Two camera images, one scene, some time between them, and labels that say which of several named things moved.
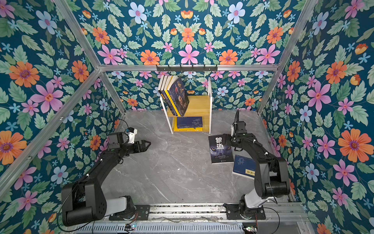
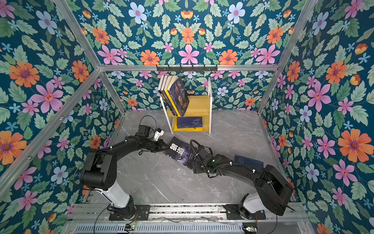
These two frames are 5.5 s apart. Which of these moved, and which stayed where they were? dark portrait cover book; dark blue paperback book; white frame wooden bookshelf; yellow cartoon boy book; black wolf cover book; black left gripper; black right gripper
Moved: black right gripper; black left gripper; black wolf cover book
Stayed: dark portrait cover book; yellow cartoon boy book; white frame wooden bookshelf; dark blue paperback book
